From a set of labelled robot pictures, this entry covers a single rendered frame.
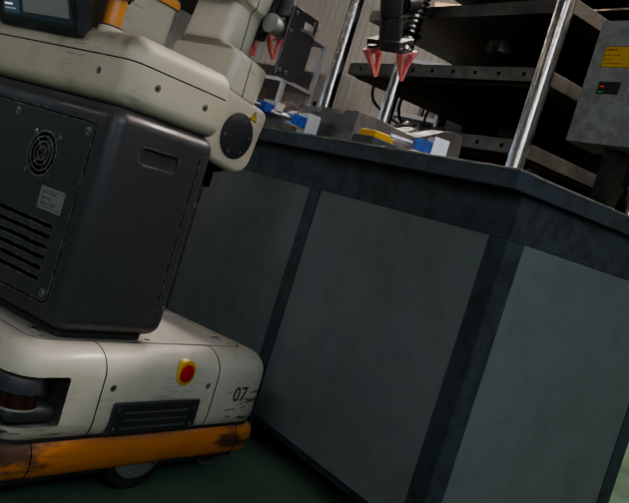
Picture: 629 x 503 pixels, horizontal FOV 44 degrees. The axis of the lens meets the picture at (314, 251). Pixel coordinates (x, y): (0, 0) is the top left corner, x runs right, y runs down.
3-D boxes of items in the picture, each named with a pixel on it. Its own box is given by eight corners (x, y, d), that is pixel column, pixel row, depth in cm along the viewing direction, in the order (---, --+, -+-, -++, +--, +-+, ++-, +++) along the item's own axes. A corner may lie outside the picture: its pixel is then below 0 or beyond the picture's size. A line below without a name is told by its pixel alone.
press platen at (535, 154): (519, 155, 256) (523, 140, 256) (330, 127, 345) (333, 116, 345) (638, 209, 300) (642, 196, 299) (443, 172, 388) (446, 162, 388)
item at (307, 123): (272, 122, 196) (278, 101, 196) (264, 121, 201) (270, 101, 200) (314, 137, 203) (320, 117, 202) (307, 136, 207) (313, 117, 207)
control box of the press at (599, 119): (528, 493, 230) (686, 13, 222) (458, 451, 254) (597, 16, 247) (572, 495, 243) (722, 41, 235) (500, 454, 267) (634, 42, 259)
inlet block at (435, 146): (389, 147, 171) (396, 123, 171) (383, 147, 176) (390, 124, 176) (442, 165, 174) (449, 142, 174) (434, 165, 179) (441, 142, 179)
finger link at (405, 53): (392, 76, 199) (394, 39, 195) (415, 80, 195) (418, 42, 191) (377, 80, 194) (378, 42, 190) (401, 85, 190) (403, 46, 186)
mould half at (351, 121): (348, 145, 195) (364, 93, 195) (294, 135, 216) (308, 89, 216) (478, 195, 225) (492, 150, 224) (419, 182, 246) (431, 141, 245)
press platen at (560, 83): (542, 82, 255) (547, 67, 255) (346, 73, 344) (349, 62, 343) (659, 147, 298) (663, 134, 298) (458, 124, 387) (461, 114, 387)
